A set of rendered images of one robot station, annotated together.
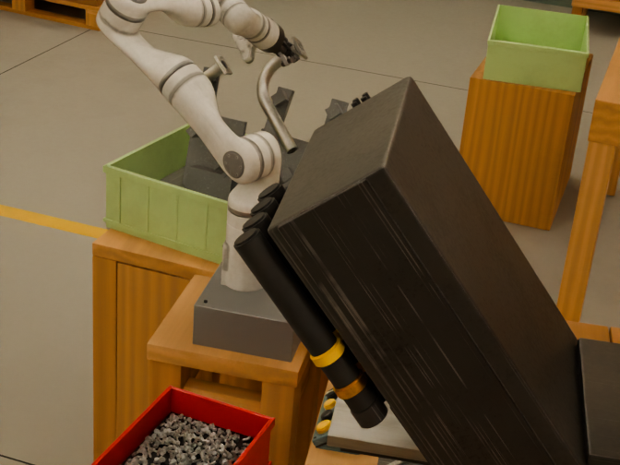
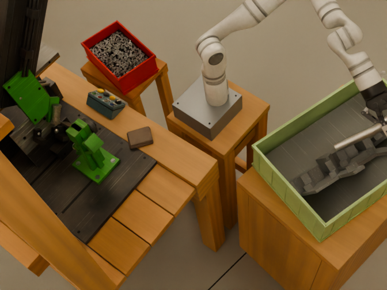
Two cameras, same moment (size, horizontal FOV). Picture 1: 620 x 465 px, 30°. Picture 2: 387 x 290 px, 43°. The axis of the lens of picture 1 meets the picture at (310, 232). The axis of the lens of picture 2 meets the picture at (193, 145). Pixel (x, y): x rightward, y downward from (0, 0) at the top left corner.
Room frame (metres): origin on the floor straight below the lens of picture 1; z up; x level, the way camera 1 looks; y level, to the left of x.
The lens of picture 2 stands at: (2.80, -0.90, 2.58)
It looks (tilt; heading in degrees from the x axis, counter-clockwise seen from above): 58 degrees down; 129
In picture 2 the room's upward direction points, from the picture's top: 11 degrees counter-clockwise
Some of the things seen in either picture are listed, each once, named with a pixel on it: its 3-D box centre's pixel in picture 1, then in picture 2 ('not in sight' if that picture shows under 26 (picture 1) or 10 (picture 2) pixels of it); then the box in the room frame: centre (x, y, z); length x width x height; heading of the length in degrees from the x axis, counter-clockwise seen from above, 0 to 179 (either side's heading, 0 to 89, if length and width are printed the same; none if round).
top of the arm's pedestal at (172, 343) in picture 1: (242, 327); (218, 113); (2.14, 0.13, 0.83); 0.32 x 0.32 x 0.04; 79
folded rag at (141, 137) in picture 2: not in sight; (139, 137); (1.94, -0.17, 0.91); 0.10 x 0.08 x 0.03; 44
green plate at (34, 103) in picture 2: not in sight; (25, 92); (1.57, -0.31, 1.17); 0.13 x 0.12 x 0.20; 173
